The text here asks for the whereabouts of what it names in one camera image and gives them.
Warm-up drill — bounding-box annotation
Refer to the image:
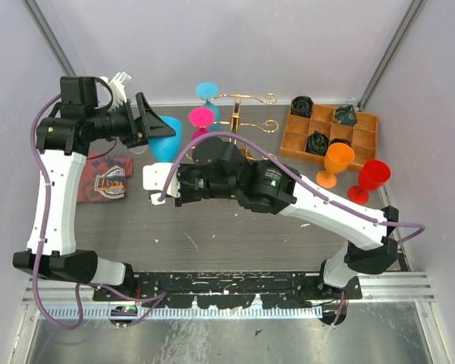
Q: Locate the blue wine glass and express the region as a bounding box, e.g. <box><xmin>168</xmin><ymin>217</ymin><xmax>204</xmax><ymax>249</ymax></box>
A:
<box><xmin>195</xmin><ymin>82</ymin><xmax>221</xmax><ymax>132</ymax></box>
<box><xmin>149</xmin><ymin>115</ymin><xmax>184</xmax><ymax>162</ymax></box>

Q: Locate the red wine glass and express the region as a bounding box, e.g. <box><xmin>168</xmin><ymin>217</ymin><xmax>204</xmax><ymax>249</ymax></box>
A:
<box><xmin>347</xmin><ymin>159</ymin><xmax>391</xmax><ymax>205</ymax></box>

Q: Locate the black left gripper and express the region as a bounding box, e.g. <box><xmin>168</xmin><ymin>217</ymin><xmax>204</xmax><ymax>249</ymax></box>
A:
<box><xmin>89</xmin><ymin>92</ymin><xmax>176</xmax><ymax>149</ymax></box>

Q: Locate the white slotted cable duct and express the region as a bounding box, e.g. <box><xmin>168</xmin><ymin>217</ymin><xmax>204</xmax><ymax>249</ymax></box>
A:
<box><xmin>45</xmin><ymin>303</ymin><xmax>323</xmax><ymax>320</ymax></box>

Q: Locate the colourful packet under left gripper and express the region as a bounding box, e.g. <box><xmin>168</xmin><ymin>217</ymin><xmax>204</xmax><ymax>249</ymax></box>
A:
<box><xmin>77</xmin><ymin>152</ymin><xmax>133</xmax><ymax>203</ymax></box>

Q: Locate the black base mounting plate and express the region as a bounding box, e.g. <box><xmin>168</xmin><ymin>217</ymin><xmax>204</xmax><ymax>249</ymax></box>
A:
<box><xmin>115</xmin><ymin>271</ymin><xmax>341</xmax><ymax>309</ymax></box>

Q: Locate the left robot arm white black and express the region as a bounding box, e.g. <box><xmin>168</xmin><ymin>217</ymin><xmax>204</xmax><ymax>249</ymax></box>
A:
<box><xmin>12</xmin><ymin>73</ymin><xmax>183</xmax><ymax>300</ymax></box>

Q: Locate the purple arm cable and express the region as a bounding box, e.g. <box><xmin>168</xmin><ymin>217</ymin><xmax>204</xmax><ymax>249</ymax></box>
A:
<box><xmin>157</xmin><ymin>131</ymin><xmax>426</xmax><ymax>330</ymax></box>
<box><xmin>30</xmin><ymin>93</ymin><xmax>168</xmax><ymax>331</ymax></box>

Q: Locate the pink wine glass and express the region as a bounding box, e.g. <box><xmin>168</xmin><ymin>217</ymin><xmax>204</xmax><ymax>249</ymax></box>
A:
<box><xmin>189</xmin><ymin>107</ymin><xmax>215</xmax><ymax>140</ymax></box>

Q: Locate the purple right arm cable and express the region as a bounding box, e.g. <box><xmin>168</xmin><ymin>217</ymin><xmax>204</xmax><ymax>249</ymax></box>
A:
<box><xmin>157</xmin><ymin>131</ymin><xmax>426</xmax><ymax>330</ymax></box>

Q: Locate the dark rolled cloth rear left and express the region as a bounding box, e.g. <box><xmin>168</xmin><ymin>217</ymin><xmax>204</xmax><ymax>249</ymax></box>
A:
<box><xmin>290</xmin><ymin>96</ymin><xmax>314</xmax><ymax>118</ymax></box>

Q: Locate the gold wire glass rack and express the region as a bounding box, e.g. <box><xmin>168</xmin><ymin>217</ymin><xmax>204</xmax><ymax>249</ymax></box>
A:
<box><xmin>185</xmin><ymin>92</ymin><xmax>280</xmax><ymax>160</ymax></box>

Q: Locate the orange wine glass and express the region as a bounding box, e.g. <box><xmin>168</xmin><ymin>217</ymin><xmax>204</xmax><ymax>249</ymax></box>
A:
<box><xmin>315</xmin><ymin>143</ymin><xmax>355</xmax><ymax>189</ymax></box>

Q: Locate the dark rolled cloth rear right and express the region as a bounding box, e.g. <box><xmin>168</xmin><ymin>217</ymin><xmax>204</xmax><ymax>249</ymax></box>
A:
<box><xmin>333</xmin><ymin>104</ymin><xmax>357</xmax><ymax>127</ymax></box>

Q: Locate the dark rolled cloth front left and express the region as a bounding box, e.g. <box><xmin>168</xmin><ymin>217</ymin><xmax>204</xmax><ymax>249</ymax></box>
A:
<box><xmin>306</xmin><ymin>130</ymin><xmax>329</xmax><ymax>156</ymax></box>

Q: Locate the wooden compartment tray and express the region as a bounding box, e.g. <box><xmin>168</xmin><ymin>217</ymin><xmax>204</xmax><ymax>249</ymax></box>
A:
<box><xmin>279</xmin><ymin>104</ymin><xmax>378</xmax><ymax>172</ymax></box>

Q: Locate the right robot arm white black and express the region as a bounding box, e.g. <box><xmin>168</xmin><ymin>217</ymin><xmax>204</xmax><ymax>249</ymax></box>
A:
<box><xmin>173</xmin><ymin>137</ymin><xmax>398</xmax><ymax>299</ymax></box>

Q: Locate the dark rolled cloth front right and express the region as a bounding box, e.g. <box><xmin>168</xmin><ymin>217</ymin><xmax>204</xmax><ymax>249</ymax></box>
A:
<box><xmin>330</xmin><ymin>138</ymin><xmax>351</xmax><ymax>147</ymax></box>

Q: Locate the dark rolled cloth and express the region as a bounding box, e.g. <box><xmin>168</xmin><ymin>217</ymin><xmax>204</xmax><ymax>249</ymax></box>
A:
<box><xmin>306</xmin><ymin>130</ymin><xmax>329</xmax><ymax>156</ymax></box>
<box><xmin>333</xmin><ymin>104</ymin><xmax>357</xmax><ymax>127</ymax></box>
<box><xmin>330</xmin><ymin>138</ymin><xmax>351</xmax><ymax>147</ymax></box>
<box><xmin>290</xmin><ymin>96</ymin><xmax>314</xmax><ymax>118</ymax></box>

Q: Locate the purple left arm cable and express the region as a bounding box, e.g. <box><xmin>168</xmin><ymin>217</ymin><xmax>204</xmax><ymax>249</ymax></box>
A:
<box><xmin>30</xmin><ymin>93</ymin><xmax>168</xmax><ymax>331</ymax></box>

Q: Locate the clear wine glass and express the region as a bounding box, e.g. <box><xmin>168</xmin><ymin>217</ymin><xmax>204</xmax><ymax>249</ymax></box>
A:
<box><xmin>130</xmin><ymin>146</ymin><xmax>147</xmax><ymax>155</ymax></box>

